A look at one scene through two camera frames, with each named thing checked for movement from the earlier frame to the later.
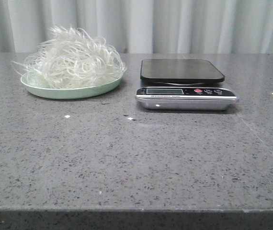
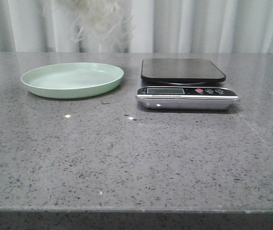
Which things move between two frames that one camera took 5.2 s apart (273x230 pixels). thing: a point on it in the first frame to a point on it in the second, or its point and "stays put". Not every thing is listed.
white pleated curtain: (142, 26) stays put
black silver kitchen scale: (183, 84) stays put
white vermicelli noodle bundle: (72, 59) to (110, 22)
